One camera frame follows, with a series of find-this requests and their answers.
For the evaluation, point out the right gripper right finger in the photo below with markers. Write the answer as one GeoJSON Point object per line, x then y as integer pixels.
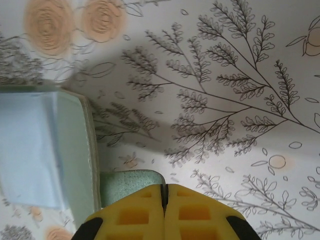
{"type": "Point", "coordinates": [200, 220]}

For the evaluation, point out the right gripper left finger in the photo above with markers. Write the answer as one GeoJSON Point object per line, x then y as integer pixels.
{"type": "Point", "coordinates": [130, 220]}

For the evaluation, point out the green card holder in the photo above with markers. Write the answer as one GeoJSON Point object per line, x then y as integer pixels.
{"type": "Point", "coordinates": [75, 137]}

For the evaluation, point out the floral patterned table cover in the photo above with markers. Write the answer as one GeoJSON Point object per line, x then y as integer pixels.
{"type": "Point", "coordinates": [225, 75]}

